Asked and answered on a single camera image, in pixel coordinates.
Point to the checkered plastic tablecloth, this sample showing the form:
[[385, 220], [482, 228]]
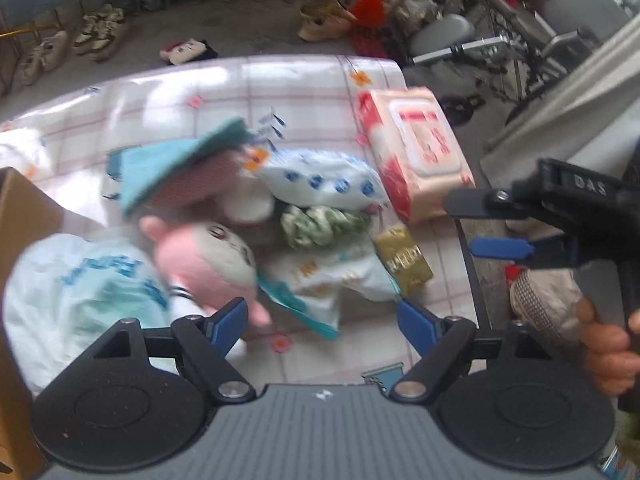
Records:
[[300, 100]]

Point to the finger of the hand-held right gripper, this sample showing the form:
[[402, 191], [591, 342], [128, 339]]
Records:
[[500, 249], [470, 204]]

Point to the pink wet wipes pack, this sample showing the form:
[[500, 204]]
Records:
[[415, 150]]

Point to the pink sponge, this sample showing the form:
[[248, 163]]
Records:
[[200, 183]]

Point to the white plastic shopping bag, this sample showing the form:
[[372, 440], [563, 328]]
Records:
[[75, 310]]

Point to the teal microfibre cloth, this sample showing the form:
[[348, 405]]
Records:
[[165, 165]]

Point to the gold foil packet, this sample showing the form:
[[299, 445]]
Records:
[[402, 260]]

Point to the plush character slipper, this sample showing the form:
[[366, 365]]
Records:
[[187, 51]]

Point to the yellow stick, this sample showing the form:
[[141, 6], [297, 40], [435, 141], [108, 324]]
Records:
[[12, 35]]

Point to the red cloth item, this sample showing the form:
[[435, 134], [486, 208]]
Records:
[[370, 15]]

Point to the white chunky shoe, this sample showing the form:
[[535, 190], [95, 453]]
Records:
[[30, 62], [52, 47]]

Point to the pink plush toy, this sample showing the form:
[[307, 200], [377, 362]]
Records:
[[200, 260]]

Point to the green scrunchie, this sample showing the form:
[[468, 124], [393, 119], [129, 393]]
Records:
[[320, 225]]

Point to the person's right hand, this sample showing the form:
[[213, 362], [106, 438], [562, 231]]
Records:
[[605, 355]]

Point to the white fabric cover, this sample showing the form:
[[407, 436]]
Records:
[[565, 105]]

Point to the grey folding chair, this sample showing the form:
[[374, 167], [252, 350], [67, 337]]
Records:
[[570, 10]]

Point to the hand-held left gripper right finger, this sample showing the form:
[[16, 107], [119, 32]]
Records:
[[416, 321]]

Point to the white plastic container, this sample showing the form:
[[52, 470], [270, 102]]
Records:
[[247, 208]]

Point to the beige slippers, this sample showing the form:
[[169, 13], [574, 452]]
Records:
[[320, 27]]

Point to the houndstooth fabric slipper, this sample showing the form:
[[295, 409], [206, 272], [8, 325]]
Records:
[[537, 300]]

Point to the white tissue pack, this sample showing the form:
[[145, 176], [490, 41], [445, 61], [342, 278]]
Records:
[[325, 180]]

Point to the white packet with orange print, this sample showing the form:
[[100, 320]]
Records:
[[325, 275]]

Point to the black shoe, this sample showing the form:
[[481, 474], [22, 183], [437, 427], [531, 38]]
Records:
[[460, 107]]

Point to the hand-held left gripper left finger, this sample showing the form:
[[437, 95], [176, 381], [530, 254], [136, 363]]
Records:
[[231, 321]]

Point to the brown cardboard box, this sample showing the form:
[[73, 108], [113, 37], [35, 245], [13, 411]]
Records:
[[20, 220]]

